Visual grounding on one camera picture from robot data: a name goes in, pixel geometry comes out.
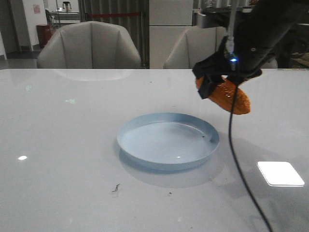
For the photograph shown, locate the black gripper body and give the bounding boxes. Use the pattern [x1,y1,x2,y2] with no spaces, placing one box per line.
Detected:
[193,36,277,85]

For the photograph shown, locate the black gripper finger corn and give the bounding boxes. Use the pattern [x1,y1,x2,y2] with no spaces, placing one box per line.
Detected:
[197,74,224,99]

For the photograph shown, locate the orange toy corn cob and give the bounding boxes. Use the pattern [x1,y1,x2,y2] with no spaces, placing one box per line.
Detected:
[195,77,251,115]

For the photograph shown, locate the light blue round plate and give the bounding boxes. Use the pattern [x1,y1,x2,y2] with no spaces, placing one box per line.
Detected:
[117,113,220,172]

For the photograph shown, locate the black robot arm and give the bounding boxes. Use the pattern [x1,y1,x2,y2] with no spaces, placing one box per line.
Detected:
[193,0,309,99]

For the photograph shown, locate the grey chair on right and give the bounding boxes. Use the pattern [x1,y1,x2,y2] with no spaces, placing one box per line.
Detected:
[163,25,278,70]

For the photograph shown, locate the grey chair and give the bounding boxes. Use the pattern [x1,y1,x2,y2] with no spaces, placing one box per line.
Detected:
[37,21,141,69]
[163,25,278,70]

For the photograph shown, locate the white cabinet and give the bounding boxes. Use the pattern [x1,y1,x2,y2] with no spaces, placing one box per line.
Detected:
[149,0,193,69]

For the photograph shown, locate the red barrier belt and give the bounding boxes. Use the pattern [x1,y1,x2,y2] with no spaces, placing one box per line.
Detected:
[88,12,142,18]

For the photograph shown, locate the grey chair on left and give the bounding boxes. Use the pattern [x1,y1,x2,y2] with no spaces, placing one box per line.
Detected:
[37,21,141,69]

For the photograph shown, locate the background white table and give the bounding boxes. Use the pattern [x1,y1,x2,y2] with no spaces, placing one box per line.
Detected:
[45,9,80,29]

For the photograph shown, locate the red bin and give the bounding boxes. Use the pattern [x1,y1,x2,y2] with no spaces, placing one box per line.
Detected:
[36,25,52,48]

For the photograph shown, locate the grey camera mount on gripper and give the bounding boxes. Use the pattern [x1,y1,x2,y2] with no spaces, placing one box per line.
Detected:
[197,0,253,29]

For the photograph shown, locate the black cable on right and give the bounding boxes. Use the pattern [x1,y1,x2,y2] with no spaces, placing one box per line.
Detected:
[227,60,275,232]

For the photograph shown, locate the pink wall notice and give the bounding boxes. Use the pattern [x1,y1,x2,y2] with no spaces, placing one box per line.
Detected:
[33,4,41,14]

